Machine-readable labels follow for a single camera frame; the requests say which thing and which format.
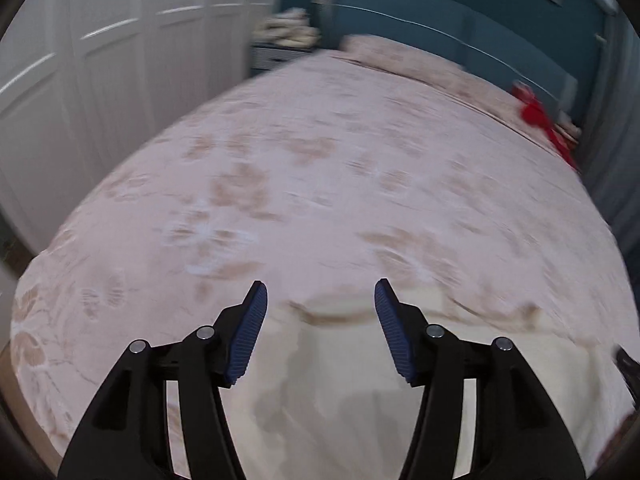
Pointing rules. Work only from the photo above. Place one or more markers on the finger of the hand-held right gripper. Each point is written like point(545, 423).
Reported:
point(626, 362)

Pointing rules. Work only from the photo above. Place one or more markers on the grey curtain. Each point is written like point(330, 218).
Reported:
point(612, 135)

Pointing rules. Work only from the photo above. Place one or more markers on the white wardrobe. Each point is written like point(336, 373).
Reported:
point(100, 60)

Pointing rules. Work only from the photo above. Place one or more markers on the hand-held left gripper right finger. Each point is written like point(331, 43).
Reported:
point(395, 335)

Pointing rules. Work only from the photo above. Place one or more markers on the bed with floral pink cover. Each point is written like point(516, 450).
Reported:
point(325, 170)

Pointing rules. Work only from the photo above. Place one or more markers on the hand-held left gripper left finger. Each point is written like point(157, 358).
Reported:
point(245, 340)

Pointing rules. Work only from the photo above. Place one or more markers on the blue nightstand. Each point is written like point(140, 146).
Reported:
point(277, 57)

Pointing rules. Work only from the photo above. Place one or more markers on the pink floral pillow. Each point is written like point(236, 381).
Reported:
point(495, 97)
point(395, 57)

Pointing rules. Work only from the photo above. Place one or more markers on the red garment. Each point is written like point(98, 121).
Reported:
point(537, 112)

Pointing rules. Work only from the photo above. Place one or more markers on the pile of cream cloth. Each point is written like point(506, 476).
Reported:
point(290, 27)

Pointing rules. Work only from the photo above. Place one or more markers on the cream quilted jacket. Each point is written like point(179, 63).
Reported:
point(325, 400)

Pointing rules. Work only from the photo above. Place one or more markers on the blue upholstered headboard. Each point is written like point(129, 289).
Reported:
point(425, 5)

